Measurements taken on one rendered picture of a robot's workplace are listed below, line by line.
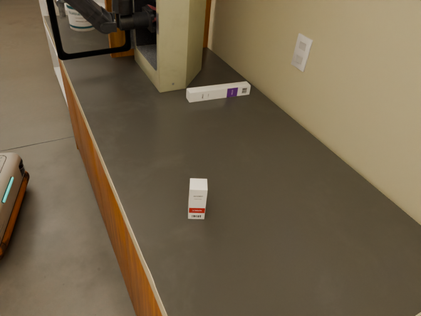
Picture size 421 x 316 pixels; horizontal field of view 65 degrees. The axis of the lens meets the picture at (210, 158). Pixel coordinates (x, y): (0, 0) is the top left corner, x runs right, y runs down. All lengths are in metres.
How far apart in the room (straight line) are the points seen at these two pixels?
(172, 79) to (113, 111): 0.27
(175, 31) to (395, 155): 0.82
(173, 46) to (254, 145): 0.47
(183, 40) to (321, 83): 0.51
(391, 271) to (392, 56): 0.54
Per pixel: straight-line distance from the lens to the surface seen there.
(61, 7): 1.43
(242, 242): 0.82
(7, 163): 2.19
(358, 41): 1.10
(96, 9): 1.30
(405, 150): 1.06
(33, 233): 2.15
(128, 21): 1.33
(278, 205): 0.92
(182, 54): 1.31
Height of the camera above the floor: 1.59
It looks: 39 degrees down
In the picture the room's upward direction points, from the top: 7 degrees clockwise
